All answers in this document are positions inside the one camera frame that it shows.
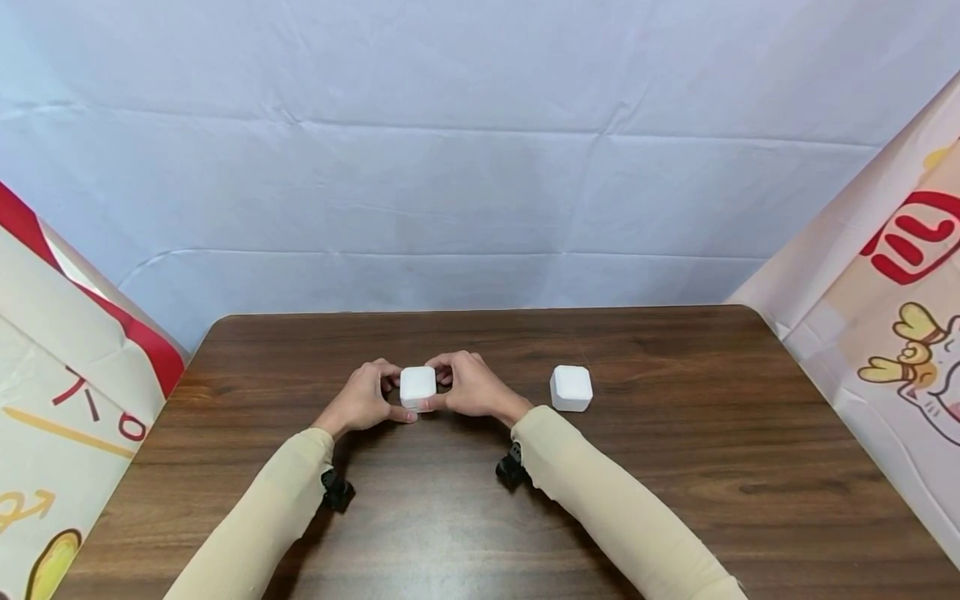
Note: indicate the person's left hand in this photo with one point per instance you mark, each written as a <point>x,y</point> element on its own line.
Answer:
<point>361,402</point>

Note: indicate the person's right hand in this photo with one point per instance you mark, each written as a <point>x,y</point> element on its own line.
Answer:
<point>472,392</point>

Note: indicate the person's left index finger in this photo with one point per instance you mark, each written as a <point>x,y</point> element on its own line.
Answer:
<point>388,370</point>

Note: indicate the person's left thumb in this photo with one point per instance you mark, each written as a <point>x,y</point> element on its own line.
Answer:
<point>399,413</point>

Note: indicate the person's right thumb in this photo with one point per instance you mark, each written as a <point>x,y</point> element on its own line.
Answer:
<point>441,402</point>

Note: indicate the person's right index finger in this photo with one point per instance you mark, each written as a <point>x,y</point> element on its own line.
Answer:
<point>442,362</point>

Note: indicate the white rounded cube box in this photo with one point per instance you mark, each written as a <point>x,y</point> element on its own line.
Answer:
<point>418,387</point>
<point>571,388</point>

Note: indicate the person's right forearm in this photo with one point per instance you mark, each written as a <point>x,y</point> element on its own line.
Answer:
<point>622,508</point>

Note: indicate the person's left forearm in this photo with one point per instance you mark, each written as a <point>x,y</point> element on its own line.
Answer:
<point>255,521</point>

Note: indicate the black wrist band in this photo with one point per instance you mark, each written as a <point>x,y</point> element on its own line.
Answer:
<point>337,490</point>
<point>512,468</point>

